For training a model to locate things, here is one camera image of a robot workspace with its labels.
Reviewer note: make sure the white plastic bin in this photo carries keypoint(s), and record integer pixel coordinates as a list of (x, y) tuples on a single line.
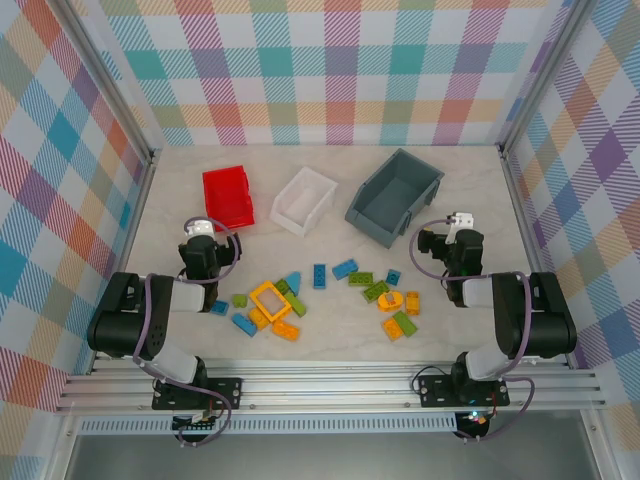
[(302, 202)]

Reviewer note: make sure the round yellow lego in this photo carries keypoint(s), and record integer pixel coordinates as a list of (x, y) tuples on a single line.
[(385, 304)]

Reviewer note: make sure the yellow window frame lego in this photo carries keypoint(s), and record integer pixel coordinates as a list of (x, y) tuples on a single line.
[(259, 291)]

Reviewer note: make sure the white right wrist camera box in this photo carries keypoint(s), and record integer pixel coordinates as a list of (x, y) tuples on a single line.
[(461, 222)]

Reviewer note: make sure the red plastic bin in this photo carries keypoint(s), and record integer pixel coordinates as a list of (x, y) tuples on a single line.
[(227, 197)]

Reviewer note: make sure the aluminium mounting rail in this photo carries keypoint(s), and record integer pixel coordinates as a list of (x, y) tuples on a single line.
[(325, 387)]

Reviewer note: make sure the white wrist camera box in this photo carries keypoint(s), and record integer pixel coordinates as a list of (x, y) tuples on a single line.
[(202, 228), (461, 222)]

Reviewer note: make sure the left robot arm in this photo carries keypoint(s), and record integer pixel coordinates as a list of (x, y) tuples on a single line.
[(120, 320)]

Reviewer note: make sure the grey plastic bin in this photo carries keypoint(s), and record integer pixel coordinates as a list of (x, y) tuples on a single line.
[(390, 200)]

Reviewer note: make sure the small blue lego brick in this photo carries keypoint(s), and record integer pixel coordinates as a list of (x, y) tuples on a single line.
[(393, 276)]

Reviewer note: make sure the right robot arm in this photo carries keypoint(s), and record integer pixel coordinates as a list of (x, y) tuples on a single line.
[(540, 320)]

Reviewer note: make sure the aluminium frame post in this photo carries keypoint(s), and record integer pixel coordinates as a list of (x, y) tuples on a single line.
[(107, 85), (542, 75)]

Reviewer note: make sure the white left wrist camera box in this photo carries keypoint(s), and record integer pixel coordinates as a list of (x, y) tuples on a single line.
[(202, 228)]

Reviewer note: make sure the small green lego brick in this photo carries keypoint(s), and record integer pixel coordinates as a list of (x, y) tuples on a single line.
[(282, 286), (239, 300)]

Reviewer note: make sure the light blue curved lego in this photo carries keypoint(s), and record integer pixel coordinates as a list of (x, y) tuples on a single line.
[(295, 282)]

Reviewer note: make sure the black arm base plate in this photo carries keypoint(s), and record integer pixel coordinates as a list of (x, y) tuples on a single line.
[(225, 392), (435, 391)]

